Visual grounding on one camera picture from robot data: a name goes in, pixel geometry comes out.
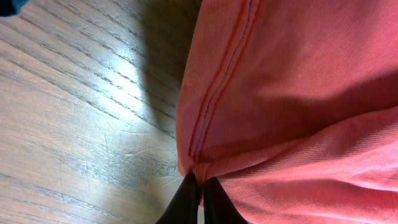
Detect folded dark navy garment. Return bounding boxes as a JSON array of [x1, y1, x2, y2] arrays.
[[0, 0, 29, 17]]

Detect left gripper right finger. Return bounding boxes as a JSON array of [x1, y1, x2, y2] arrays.
[[203, 177, 248, 224]]

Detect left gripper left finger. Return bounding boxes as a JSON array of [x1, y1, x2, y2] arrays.
[[156, 173, 201, 224]]

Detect coral red t-shirt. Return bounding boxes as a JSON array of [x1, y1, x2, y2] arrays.
[[176, 0, 397, 223]]

